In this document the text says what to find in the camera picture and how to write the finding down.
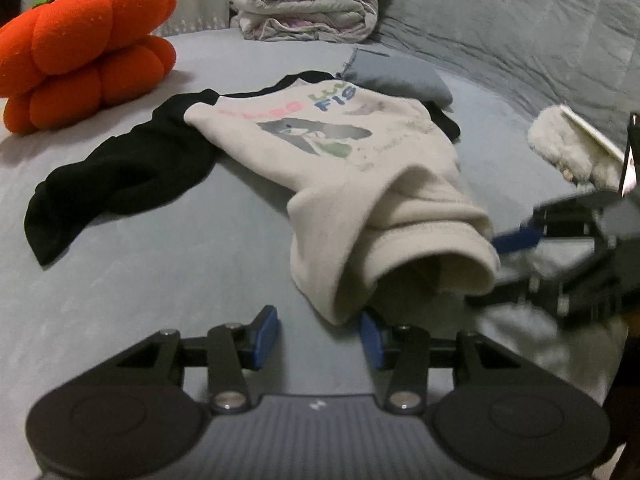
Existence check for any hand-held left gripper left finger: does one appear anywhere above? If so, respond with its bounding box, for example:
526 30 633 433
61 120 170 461
115 306 279 413

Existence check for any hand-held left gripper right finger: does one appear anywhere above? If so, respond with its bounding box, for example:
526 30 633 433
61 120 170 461
360 310 521 413

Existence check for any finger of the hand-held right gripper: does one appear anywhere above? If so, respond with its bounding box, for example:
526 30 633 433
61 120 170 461
492 195 601 256
465 280 571 311

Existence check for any cream and black sweatshirt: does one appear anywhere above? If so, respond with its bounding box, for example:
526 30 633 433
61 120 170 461
24 70 501 326

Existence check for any white fluffy cloth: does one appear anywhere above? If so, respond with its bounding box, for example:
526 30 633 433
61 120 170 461
527 105 626 186

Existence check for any grey bed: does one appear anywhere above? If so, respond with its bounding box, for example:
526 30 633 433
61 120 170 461
0 25 640 480

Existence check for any folded grey cloth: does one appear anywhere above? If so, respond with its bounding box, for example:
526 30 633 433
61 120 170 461
342 47 453 108

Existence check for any grey quilted bed cover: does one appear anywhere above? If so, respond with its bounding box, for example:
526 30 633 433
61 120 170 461
375 0 640 126

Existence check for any folded grey pink quilt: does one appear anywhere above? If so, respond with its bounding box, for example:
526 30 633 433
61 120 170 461
230 0 381 43

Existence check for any orange pumpkin plush pillow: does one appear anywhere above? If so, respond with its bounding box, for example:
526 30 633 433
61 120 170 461
0 0 178 136

